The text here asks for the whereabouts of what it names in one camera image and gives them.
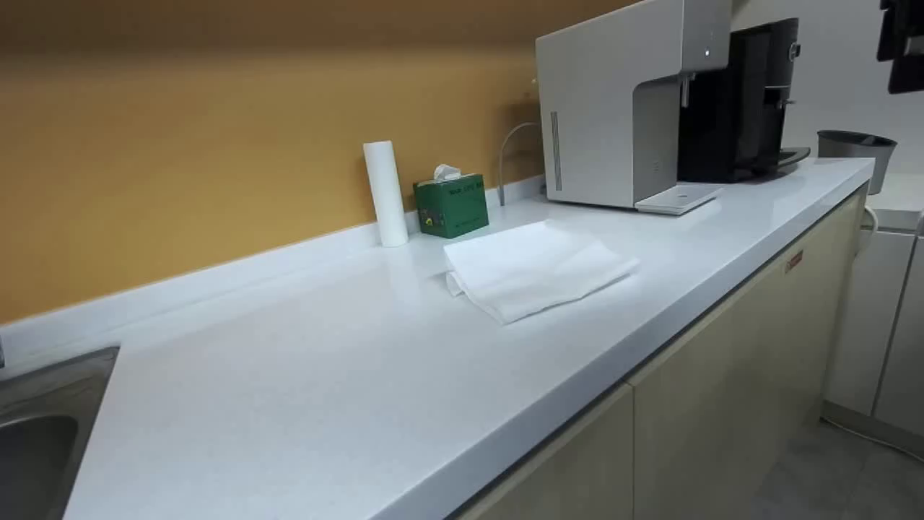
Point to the white cloth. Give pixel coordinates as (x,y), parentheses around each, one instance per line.
(529,269)

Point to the green tissue box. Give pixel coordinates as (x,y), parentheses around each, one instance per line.
(451,205)

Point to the white paper towel roll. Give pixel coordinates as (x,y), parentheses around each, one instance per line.
(384,191)

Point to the white water dispenser machine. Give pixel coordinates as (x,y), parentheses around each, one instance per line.
(595,104)

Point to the beige cabinet door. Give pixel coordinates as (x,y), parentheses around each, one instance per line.
(732,377)
(568,473)

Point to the black coffee machine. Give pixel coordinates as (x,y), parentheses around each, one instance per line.
(737,104)

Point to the grey trash bin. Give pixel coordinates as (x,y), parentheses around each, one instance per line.
(855,149)

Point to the white side cabinet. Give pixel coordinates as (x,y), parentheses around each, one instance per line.
(883,318)

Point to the stainless steel sink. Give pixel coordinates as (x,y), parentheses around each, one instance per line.
(44,435)

